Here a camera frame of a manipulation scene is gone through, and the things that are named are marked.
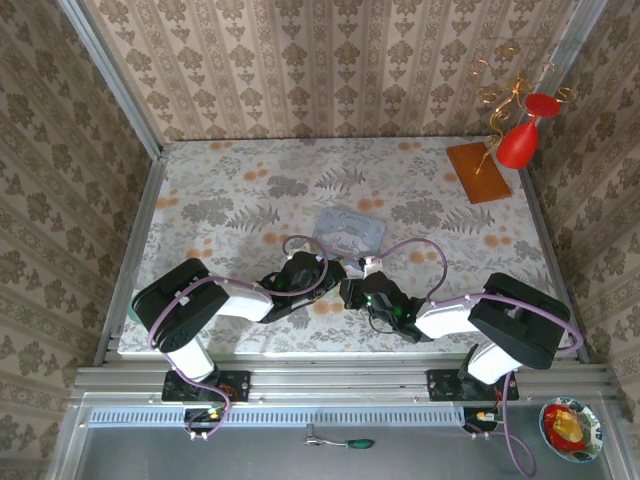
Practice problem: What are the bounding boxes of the cartoon print tin box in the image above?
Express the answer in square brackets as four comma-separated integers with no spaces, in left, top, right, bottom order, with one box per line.
[311,208,390,262]

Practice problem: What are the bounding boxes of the floral table mat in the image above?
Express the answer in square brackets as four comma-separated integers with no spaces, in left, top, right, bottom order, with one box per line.
[117,137,576,357]

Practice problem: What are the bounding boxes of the orange wooden board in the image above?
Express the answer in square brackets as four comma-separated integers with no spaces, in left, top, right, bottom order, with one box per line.
[446,142,513,205]

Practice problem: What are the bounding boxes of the small electronics board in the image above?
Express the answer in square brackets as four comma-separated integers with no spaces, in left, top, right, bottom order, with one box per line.
[183,406,227,434]

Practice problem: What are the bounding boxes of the red goblet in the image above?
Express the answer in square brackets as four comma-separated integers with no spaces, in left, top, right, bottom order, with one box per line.
[495,92,562,170]

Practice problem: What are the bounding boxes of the red and yellow wrapper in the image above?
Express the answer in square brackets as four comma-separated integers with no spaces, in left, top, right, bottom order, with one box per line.
[543,404,587,446]

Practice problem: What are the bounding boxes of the patterned ceramic bowl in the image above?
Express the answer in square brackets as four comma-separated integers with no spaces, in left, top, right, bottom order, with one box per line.
[538,396,605,464]

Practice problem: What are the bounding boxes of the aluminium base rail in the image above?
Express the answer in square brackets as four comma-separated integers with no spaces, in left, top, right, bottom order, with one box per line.
[73,366,612,403]

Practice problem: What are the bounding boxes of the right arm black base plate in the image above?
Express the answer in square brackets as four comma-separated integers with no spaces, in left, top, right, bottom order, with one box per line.
[426,368,520,402]

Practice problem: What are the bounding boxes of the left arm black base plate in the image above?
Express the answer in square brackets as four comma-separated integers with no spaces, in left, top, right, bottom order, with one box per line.
[161,368,252,404]

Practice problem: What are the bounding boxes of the grey slotted cable duct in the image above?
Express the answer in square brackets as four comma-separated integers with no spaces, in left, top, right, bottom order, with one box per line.
[88,405,467,427]

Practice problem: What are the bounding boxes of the green handled screwdriver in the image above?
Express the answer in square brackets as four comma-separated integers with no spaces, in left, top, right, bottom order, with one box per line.
[319,437,376,450]

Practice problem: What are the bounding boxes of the aluminium side rail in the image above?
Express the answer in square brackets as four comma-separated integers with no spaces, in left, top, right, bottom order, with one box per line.
[519,167,592,365]
[93,154,170,369]

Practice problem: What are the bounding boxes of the gold wire stand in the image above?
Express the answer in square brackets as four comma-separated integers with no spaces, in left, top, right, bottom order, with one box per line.
[468,44,580,176]

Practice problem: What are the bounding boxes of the aluminium frame post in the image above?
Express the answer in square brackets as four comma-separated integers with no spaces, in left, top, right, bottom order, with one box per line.
[519,0,610,174]
[56,0,169,160]

